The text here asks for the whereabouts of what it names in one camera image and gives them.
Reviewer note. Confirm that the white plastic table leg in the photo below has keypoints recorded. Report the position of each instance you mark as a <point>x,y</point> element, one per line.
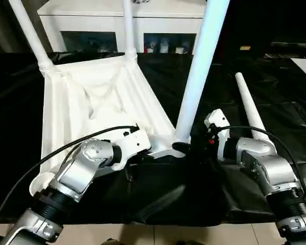
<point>247,102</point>
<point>30,33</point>
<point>201,63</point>
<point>129,30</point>

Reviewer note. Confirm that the white plastic table top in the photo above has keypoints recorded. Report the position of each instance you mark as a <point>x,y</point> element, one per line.
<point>74,102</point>

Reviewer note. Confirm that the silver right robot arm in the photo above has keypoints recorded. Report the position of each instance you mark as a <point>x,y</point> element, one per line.
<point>270,166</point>

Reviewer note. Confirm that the black speaker with yellow label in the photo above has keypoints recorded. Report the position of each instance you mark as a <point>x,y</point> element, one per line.
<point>245,47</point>

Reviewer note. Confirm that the white cabinet with glass doors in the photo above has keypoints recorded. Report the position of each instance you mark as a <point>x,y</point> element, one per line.
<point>91,23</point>

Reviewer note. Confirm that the grey curtain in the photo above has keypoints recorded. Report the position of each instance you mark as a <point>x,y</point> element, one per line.
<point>5,30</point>

